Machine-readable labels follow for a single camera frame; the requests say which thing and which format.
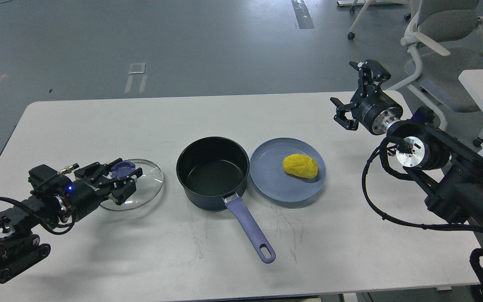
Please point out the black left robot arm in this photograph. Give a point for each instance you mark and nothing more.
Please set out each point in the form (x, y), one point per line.
(59, 199)

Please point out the dark blue saucepan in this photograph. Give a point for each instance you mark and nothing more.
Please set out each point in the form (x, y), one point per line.
(213, 172)

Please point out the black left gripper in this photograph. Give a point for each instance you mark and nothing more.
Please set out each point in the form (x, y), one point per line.
(83, 198)

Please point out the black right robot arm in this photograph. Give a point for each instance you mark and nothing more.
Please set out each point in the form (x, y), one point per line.
(414, 149)

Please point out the blue round plate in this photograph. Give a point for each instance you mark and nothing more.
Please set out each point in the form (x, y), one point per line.
(274, 183)

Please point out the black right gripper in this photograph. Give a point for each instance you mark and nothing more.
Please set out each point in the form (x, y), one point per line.
(369, 106)

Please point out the white grey office chair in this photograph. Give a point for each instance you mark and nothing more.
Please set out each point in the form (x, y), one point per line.
(444, 38)

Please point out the yellow potato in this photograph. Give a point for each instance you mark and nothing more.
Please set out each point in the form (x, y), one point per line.
(300, 165)

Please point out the glass pot lid blue knob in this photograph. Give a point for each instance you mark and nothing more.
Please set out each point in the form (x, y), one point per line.
(147, 186)

